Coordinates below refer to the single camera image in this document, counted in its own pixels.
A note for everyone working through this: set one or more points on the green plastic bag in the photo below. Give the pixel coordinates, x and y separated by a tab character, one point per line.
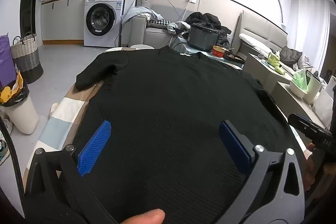
299	79

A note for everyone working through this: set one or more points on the white curtain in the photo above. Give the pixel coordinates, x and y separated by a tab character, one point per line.
312	29

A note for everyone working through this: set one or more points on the light green box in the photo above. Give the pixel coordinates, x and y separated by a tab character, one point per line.
313	90

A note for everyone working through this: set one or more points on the black knit sweater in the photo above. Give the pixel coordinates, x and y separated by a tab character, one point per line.
170	108

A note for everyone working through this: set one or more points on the houndstooth cushion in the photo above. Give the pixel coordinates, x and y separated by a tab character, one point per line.
160	22

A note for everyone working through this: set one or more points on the white sneaker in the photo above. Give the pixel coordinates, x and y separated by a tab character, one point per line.
5	121

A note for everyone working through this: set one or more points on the yellow snack packet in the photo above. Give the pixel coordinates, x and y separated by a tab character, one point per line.
11	88

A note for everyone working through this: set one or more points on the light blue checked tablecloth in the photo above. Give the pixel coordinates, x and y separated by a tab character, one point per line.
207	56

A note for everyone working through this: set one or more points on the black food tray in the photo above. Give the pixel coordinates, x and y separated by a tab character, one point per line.
235	57

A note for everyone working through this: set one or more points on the white bowl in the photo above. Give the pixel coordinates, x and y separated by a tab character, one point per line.
296	91

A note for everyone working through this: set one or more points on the black electric pot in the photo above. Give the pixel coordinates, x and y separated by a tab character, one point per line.
202	39

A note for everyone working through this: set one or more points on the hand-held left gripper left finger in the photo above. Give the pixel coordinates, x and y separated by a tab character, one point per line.
94	148

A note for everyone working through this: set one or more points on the kitchen counter cabinet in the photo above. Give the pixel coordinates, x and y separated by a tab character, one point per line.
65	19

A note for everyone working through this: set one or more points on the purple bag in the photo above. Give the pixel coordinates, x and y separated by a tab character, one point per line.
6	61

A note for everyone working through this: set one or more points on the grey sofa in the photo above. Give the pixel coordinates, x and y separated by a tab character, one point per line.
155	33

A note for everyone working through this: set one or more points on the beige side table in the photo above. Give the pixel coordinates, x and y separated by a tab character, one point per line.
288	106
260	74

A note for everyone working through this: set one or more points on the grey clothes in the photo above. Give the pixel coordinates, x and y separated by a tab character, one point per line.
178	27

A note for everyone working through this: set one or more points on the small green toy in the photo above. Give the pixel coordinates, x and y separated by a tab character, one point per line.
280	70

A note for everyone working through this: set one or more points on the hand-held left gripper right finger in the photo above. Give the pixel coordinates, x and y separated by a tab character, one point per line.
235	146

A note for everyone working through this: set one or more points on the pile of black clothes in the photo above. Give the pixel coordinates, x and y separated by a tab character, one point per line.
204	18

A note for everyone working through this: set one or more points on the beige bed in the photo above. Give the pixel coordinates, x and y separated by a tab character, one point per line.
262	29

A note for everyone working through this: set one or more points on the person's right hand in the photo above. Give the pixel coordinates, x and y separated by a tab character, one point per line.
310	174

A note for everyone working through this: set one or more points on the brown blue plaid tablecloth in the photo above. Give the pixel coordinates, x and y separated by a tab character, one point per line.
65	113

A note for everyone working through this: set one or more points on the person's left hand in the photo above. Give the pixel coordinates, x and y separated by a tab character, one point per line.
147	217

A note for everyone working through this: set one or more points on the red bowl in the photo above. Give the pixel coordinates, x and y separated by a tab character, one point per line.
219	52

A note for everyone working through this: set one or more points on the dark grey cushion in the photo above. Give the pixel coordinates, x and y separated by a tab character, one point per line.
290	56

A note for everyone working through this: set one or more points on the white trash bin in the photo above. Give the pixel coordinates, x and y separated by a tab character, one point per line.
23	116

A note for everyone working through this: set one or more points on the white bed pillow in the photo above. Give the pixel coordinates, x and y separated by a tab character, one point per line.
254	43

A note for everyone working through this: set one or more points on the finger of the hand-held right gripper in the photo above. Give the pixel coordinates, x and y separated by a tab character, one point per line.
302	121

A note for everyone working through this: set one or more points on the light blue blanket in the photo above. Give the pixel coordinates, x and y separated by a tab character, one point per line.
141	12

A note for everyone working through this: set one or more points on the woven laundry basket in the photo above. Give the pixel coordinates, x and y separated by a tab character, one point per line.
26	61

